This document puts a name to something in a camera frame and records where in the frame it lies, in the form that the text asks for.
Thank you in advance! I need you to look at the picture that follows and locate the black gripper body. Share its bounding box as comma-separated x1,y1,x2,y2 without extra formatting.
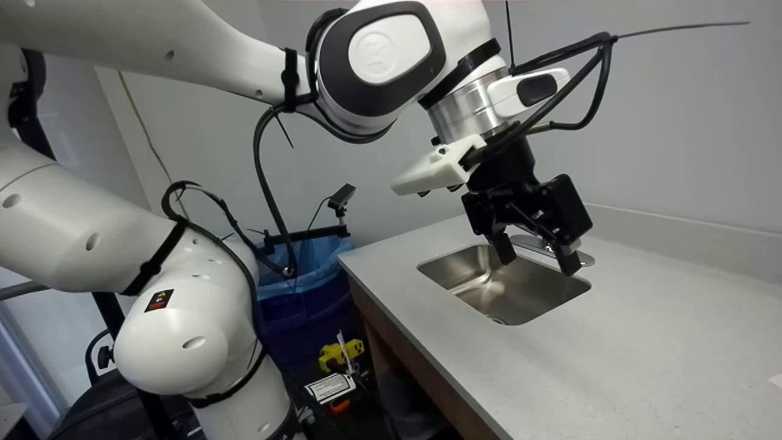
462,136,592,245

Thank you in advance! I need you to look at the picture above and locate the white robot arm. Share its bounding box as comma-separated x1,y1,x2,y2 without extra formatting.
0,0,577,440

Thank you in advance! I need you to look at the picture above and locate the stainless steel sink basin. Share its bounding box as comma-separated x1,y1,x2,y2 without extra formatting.
418,245,592,326

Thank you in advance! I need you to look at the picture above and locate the wooden counter cabinet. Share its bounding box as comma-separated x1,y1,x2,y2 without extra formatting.
350,282,498,440

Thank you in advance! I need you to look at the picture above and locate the yellow black tool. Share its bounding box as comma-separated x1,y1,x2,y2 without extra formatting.
317,340,366,373

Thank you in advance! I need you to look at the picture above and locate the blue lined trash bin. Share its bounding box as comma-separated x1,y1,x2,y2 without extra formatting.
255,231,362,392

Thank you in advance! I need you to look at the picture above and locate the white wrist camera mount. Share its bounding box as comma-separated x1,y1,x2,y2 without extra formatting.
390,134,485,196

